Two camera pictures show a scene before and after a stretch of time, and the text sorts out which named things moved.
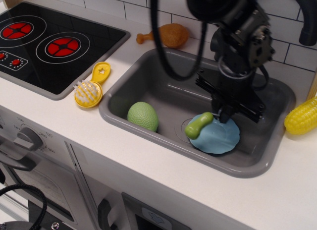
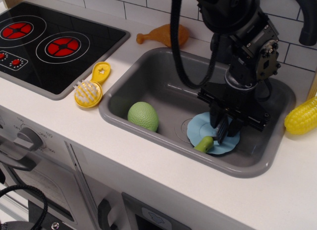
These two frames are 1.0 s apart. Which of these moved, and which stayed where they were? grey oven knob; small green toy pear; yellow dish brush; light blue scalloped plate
Moved: small green toy pear
Stayed: light blue scalloped plate; yellow dish brush; grey oven knob
